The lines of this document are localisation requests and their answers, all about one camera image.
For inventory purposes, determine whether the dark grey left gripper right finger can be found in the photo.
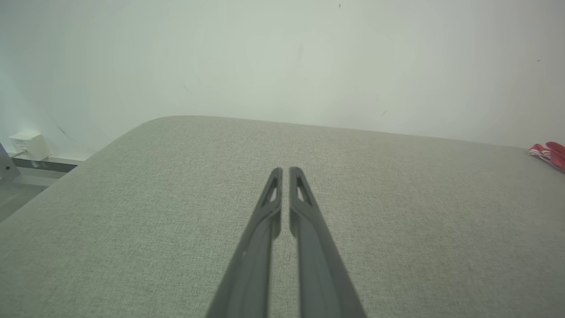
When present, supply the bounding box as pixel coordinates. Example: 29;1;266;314
289;167;367;318

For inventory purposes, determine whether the dark wall baseboard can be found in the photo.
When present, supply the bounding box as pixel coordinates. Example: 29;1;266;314
11;155;81;174

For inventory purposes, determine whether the white wall box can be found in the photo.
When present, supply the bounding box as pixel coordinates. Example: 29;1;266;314
9;131;51;162

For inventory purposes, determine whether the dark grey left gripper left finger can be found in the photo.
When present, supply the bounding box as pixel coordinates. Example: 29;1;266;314
205;167;283;318

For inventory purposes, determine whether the red Bulls basketball jersey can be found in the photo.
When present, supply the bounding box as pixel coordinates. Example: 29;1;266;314
528;141;565;174

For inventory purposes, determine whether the grey metal table leg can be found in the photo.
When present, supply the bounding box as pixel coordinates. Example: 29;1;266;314
0;144;21;182

